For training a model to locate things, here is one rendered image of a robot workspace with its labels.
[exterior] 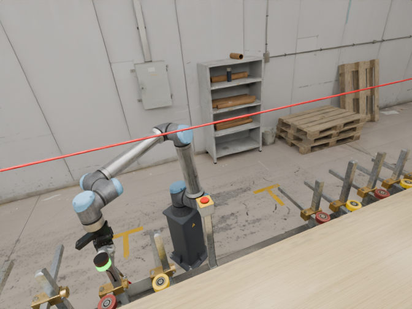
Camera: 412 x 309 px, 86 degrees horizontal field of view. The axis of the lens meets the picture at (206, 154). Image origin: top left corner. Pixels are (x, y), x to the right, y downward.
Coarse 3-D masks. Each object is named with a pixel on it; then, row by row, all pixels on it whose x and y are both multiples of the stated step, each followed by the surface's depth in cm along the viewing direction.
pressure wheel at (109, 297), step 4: (104, 296) 105; (108, 296) 104; (112, 296) 104; (100, 300) 103; (104, 300) 103; (108, 300) 103; (112, 300) 103; (116, 300) 104; (100, 304) 102; (104, 304) 102; (108, 304) 102; (112, 304) 101; (116, 304) 103; (100, 308) 100; (104, 308) 100; (108, 308) 100; (112, 308) 100
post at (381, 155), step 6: (378, 156) 147; (384, 156) 146; (378, 162) 148; (372, 168) 153; (378, 168) 150; (372, 174) 154; (378, 174) 153; (372, 180) 155; (372, 186) 157; (366, 198) 163; (366, 204) 165
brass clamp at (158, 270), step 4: (172, 264) 122; (156, 268) 121; (160, 268) 121; (172, 268) 121; (156, 272) 119; (160, 272) 119; (164, 272) 119; (168, 272) 119; (172, 272) 120; (152, 276) 117; (168, 276) 121; (152, 280) 118
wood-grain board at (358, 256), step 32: (352, 224) 128; (384, 224) 126; (256, 256) 116; (288, 256) 115; (320, 256) 113; (352, 256) 111; (384, 256) 110; (192, 288) 105; (224, 288) 103; (256, 288) 102; (288, 288) 101; (320, 288) 100; (352, 288) 98; (384, 288) 97
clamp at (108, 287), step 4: (124, 280) 114; (104, 284) 113; (108, 284) 113; (124, 284) 113; (128, 284) 116; (104, 288) 112; (108, 288) 112; (112, 288) 111; (116, 288) 111; (120, 288) 112; (124, 288) 113; (128, 288) 115; (100, 292) 110; (104, 292) 110; (108, 292) 110; (116, 292) 112; (120, 292) 113; (100, 296) 109
